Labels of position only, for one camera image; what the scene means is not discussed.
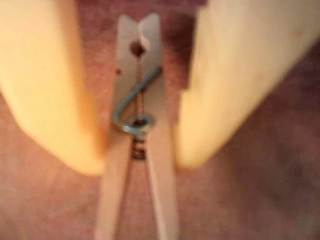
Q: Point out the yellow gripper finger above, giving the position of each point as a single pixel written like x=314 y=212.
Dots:
x=230 y=75
x=45 y=87

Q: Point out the brown wooden bowl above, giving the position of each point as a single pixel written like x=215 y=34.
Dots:
x=250 y=200

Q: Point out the wooden clothespin with metal spring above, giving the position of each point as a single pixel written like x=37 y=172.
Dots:
x=125 y=62

